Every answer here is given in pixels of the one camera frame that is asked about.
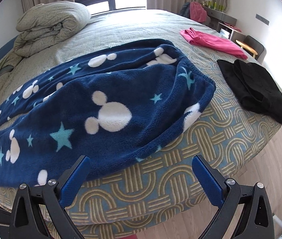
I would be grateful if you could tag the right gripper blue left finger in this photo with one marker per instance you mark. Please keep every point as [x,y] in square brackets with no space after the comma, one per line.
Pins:
[26,218]

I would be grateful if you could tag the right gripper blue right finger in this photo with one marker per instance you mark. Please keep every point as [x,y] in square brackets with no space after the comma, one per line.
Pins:
[227,194]

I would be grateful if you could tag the navy fleece Mickey pants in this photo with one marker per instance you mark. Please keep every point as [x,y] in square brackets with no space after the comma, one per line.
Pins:
[116,106]

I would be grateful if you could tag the patterned bed cover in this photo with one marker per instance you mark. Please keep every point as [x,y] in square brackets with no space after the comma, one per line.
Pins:
[154,190]

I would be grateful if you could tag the folded black garment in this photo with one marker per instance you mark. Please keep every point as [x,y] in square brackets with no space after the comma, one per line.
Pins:
[254,87]

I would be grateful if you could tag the wooden round stool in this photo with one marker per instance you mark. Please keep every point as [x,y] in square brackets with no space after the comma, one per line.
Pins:
[247,47]

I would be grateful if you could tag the dark grey chair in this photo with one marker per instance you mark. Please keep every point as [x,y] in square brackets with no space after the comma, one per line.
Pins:
[257,46]

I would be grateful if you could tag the folded pink garment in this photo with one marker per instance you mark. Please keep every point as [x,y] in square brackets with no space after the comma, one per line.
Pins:
[224,45]

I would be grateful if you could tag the white open shelf cabinet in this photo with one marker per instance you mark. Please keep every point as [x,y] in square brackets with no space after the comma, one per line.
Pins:
[230,33]

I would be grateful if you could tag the grey dressing table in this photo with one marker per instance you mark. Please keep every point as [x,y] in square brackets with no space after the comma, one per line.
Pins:
[215,18]

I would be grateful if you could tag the pink clothes on chair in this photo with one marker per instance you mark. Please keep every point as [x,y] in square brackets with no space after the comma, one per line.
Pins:
[197,12]

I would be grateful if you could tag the folded grey-green duvet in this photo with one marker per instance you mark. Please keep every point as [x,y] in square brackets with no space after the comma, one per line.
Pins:
[43,26]

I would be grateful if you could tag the grey wall switch panel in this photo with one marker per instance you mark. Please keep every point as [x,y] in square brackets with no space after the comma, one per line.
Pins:
[262,19]

